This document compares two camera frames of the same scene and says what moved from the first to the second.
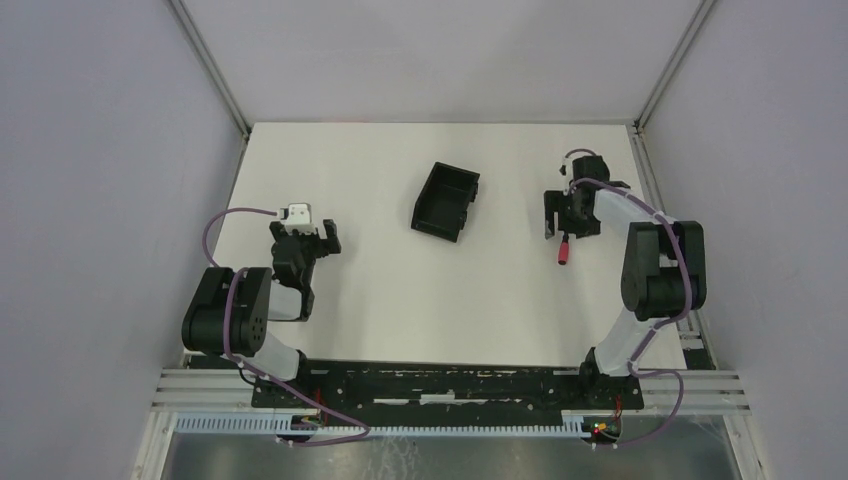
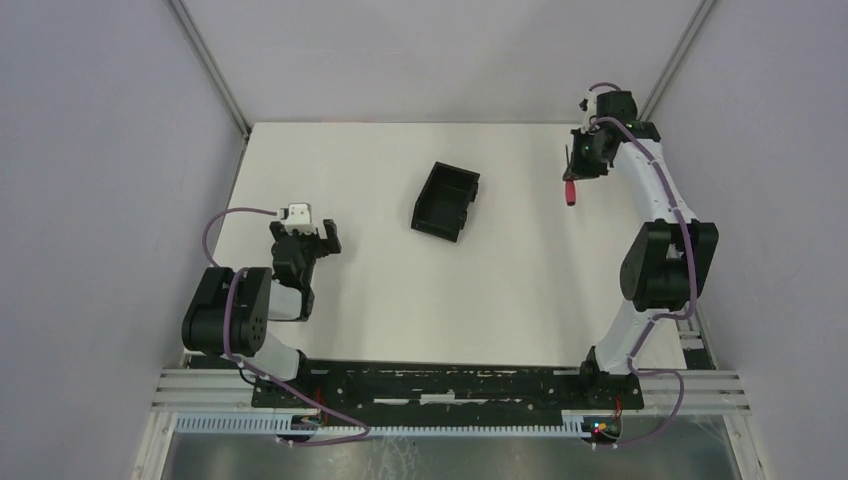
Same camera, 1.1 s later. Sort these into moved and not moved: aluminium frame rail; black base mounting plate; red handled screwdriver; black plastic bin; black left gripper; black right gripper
Moved: black right gripper; red handled screwdriver
Not moved: aluminium frame rail; black left gripper; black base mounting plate; black plastic bin
